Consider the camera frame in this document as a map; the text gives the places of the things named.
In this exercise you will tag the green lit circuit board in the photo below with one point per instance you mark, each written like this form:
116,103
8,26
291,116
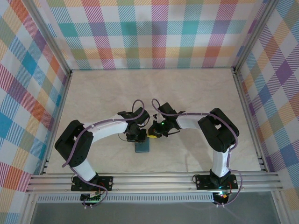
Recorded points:
91,198

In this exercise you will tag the teal leather card holder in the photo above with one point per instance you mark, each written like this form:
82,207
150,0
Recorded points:
143,148

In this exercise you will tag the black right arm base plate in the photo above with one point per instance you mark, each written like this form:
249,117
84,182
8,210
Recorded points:
203,182

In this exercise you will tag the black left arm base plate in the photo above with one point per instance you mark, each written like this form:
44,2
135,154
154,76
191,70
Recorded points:
106,183

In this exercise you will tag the long aluminium mounting rail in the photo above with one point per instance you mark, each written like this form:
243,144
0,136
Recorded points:
151,180

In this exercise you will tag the aluminium corner post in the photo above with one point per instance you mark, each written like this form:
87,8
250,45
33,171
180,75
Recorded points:
254,37
50,39

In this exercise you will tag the circuit board with orange part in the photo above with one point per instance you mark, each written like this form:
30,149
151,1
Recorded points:
222,197

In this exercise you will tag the aluminium frame leg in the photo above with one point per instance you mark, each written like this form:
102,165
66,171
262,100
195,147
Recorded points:
280,208
30,208

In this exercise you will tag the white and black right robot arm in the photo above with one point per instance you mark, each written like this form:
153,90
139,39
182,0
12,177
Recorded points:
189,122

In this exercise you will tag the aluminium side rail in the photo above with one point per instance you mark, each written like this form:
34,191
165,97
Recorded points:
248,116
59,116

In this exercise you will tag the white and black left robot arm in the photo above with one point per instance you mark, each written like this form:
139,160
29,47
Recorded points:
107,130

